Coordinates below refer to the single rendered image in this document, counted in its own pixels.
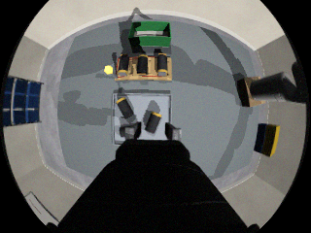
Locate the green open-top box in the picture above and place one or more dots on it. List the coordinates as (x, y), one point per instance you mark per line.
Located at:
(150, 34)

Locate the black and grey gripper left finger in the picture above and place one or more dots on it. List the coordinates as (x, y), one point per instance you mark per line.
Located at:
(134, 131)

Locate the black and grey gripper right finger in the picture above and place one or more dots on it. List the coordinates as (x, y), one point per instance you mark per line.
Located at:
(172, 133)

